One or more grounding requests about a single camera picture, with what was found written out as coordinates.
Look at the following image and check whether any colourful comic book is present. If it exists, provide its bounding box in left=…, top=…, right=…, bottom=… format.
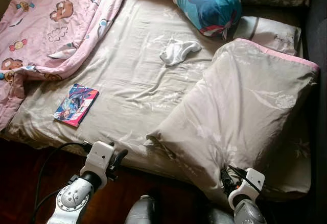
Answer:
left=52, top=83, right=100, bottom=128

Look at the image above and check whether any large beige floral pillow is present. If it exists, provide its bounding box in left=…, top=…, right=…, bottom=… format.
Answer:
left=146, top=38, right=320, bottom=207

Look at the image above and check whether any grey right robot leg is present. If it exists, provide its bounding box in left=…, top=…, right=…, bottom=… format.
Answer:
left=206, top=206, right=236, bottom=224

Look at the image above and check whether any bed with beige floral sheet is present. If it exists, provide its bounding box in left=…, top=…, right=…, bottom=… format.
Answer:
left=0, top=0, right=313, bottom=202

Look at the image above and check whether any white sock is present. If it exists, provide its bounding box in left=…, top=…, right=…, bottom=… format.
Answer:
left=159, top=39, right=203, bottom=66

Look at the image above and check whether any pink cartoon print blanket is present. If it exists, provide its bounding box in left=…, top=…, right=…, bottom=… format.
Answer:
left=0, top=0, right=127, bottom=130

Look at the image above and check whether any white printed pillow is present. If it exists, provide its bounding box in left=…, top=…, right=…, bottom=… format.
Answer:
left=234, top=16, right=303, bottom=57

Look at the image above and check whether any striped pink blue bolster pillow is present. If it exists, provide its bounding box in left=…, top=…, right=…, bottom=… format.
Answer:
left=127, top=0, right=243, bottom=40

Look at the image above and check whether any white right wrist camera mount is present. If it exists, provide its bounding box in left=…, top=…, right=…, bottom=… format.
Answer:
left=228, top=168, right=266, bottom=210

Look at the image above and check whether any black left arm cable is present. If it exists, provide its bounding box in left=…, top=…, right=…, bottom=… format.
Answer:
left=30, top=141, right=94, bottom=224

